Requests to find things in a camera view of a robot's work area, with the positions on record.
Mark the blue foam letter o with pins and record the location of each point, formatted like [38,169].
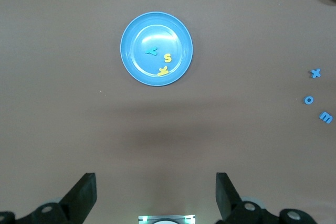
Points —
[306,100]

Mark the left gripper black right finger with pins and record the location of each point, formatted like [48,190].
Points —
[236,211]

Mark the blue round plate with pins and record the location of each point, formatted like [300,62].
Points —
[157,35]

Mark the blue foam letter x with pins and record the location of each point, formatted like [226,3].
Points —
[315,73]

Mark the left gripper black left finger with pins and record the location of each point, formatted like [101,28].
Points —
[68,208]

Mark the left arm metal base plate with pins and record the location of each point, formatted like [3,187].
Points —
[145,218]

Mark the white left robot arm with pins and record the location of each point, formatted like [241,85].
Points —
[165,222]

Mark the yellow foam letter s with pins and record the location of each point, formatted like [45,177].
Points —
[167,57]

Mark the blue foam letter m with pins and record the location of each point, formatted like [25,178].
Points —
[325,117]

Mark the yellow foam letter k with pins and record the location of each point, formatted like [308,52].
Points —
[163,71]

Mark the teal foam letter y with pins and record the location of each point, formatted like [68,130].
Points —
[151,51]

